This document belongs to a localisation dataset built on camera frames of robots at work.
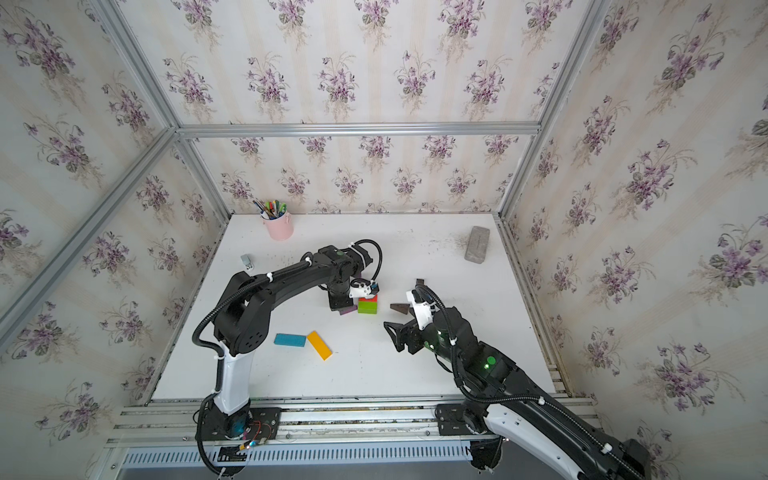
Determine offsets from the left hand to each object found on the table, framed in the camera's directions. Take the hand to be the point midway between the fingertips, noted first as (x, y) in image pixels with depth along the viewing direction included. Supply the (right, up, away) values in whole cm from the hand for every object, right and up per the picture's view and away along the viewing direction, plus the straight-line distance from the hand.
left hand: (341, 301), depth 92 cm
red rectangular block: (+10, 0, +1) cm, 10 cm away
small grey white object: (-34, +12, +9) cm, 38 cm away
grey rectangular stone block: (+47, +16, +15) cm, 52 cm away
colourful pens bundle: (-28, +30, +14) cm, 43 cm away
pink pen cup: (-25, +24, +16) cm, 38 cm away
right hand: (+18, 0, -19) cm, 27 cm away
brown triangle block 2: (+20, -2, 0) cm, 20 cm away
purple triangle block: (+2, -3, +1) cm, 4 cm away
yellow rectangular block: (-6, -12, -5) cm, 14 cm away
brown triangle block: (+26, +5, +6) cm, 27 cm away
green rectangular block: (+8, -2, +1) cm, 8 cm away
